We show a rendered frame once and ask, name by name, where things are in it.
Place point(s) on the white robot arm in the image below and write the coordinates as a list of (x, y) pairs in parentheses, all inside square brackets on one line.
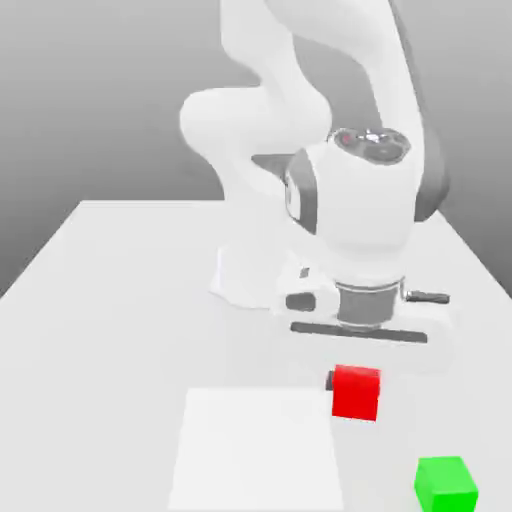
[(360, 200)]

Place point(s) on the small green cube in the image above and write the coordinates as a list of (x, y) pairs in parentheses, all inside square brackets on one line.
[(446, 486)]

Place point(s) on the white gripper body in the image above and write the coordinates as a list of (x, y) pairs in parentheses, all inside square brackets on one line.
[(360, 332)]

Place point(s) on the small red cube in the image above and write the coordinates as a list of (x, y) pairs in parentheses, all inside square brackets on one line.
[(356, 396)]

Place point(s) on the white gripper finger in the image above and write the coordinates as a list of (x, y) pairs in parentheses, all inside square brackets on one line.
[(329, 380)]

